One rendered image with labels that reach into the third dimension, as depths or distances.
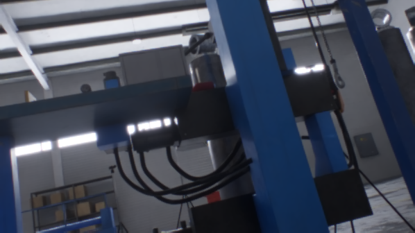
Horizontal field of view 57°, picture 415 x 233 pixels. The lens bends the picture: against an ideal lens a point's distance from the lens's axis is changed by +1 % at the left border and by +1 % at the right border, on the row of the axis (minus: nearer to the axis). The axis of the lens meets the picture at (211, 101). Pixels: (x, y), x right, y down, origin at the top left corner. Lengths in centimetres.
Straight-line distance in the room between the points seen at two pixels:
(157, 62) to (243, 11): 42
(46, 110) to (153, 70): 38
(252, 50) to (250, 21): 13
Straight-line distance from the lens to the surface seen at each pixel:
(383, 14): 307
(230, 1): 159
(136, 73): 139
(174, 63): 140
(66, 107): 137
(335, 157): 175
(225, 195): 218
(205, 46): 239
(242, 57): 148
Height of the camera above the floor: 59
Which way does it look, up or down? 15 degrees up
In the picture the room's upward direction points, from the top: 14 degrees counter-clockwise
